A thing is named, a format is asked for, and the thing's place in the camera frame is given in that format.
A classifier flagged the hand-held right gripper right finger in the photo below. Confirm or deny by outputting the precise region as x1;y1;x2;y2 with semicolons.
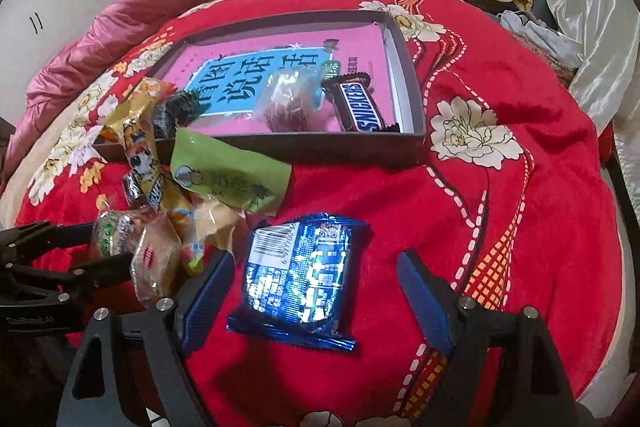
396;248;586;427

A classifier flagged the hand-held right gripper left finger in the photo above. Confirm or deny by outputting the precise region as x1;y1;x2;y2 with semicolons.
57;249;236;427

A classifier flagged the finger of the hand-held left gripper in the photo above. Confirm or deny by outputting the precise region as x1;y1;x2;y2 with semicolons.
30;254;133;305
0;221;96;258

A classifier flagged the clear green-label pastry packet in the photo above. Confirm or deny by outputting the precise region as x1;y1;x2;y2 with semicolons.
92;208;146;258

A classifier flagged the clear red-label pastry packet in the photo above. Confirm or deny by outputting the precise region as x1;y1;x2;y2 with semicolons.
129;217;183;305

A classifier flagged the blue foil snack packet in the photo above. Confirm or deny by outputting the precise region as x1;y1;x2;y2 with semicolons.
227;213;371;352

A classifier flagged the small brown chocolate bar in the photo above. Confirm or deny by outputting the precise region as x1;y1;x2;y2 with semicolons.
122;172;166;208

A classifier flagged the yellow cartoon snack stick packet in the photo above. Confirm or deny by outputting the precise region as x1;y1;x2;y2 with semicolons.
100;99;206;278

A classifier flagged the green snack packet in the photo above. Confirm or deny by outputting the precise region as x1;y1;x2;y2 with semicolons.
170;127;293;258

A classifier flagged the orange snack packet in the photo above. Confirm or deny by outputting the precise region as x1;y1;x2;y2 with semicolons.
127;77;178;108

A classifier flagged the black snack packet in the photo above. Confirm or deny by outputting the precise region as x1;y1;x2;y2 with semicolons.
152;89;211;132

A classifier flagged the shallow grey cardboard box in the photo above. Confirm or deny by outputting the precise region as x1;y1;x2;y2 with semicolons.
92;9;427;168

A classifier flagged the large brown chocolate bar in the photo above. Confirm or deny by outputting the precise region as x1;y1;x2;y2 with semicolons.
320;73;401;134

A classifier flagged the clear packet with red pastry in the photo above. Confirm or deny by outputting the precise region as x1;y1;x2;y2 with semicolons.
255;67;333;135

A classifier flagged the red floral blanket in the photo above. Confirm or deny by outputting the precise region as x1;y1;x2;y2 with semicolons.
15;0;623;427

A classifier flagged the pink quilt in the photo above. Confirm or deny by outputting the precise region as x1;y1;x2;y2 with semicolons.
10;0;251;148

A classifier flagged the crumpled clothes pile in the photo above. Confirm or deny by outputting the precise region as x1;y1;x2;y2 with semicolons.
500;9;583;78

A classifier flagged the white satin curtain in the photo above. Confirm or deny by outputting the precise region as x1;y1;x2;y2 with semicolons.
525;0;640;132

